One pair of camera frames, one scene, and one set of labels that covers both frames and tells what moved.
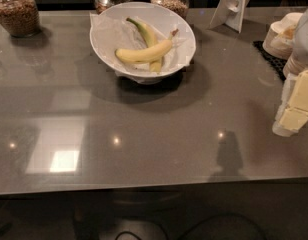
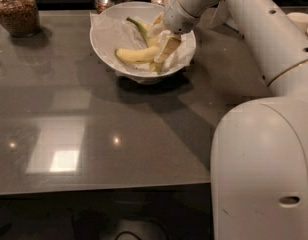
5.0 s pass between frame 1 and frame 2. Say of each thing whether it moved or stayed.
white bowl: stayed
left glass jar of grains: stayed
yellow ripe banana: stayed
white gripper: moved
